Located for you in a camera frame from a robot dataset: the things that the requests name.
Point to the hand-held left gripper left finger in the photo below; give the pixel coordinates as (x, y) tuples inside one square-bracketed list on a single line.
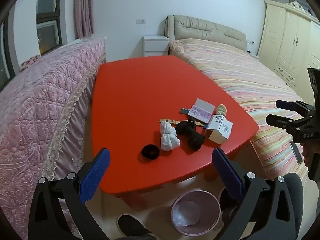
[(96, 175)]

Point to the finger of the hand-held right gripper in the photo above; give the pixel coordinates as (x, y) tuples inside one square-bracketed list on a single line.
[(287, 104), (277, 120)]

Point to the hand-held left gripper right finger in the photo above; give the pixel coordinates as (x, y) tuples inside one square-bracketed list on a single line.
[(228, 177)]

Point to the pink waste bin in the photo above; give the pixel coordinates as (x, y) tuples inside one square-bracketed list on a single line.
[(200, 200)]

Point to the black sock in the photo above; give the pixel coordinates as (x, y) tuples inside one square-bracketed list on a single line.
[(196, 141), (183, 128)]

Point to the white sock box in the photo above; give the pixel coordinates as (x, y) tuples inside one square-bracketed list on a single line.
[(220, 127)]

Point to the small green-beige plush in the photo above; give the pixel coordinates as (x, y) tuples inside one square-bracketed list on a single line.
[(221, 110)]

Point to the white socks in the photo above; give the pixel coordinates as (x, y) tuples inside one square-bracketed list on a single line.
[(168, 140)]

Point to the pink printed card packet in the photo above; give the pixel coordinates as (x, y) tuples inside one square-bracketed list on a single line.
[(201, 111)]

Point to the black phone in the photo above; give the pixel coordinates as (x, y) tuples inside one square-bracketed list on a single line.
[(296, 153)]

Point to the person's right black shoe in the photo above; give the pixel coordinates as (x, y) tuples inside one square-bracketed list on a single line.
[(226, 205)]

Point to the person's black shoe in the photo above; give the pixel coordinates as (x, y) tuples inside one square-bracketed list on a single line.
[(132, 226), (226, 205)]

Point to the bed with striped sheet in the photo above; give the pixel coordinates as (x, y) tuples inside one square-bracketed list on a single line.
[(245, 85)]

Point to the cream wardrobe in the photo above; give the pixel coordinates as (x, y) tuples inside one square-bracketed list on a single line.
[(287, 45)]

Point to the person's left black shoe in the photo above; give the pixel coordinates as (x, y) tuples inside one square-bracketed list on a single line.
[(132, 226)]

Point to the small blue block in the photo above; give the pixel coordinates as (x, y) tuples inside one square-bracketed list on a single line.
[(185, 110)]

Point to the wooden tile strip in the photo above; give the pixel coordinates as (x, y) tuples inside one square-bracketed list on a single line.
[(168, 120)]

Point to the pink quilted lace cover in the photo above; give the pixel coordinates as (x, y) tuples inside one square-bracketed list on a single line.
[(42, 105)]

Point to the red table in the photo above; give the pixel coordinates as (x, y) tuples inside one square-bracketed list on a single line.
[(140, 92)]

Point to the beige padded headboard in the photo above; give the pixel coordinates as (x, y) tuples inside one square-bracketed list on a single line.
[(207, 30)]

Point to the pink patterned cushion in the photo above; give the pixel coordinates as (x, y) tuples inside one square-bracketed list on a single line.
[(30, 62)]

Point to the white nightstand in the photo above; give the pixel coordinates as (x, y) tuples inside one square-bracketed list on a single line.
[(155, 46)]

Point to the dark framed window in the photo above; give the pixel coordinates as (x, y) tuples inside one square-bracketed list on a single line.
[(47, 32)]

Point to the pink curtain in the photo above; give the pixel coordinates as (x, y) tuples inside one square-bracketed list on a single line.
[(83, 7)]

